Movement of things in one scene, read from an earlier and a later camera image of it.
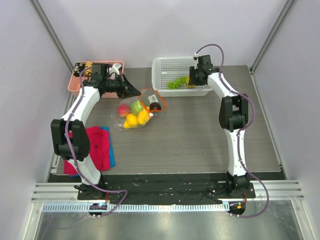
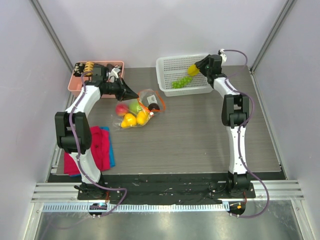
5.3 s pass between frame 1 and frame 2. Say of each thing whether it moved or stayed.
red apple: stayed
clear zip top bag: stayed
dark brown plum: stayed
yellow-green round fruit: moved
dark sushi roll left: stayed
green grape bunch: moved
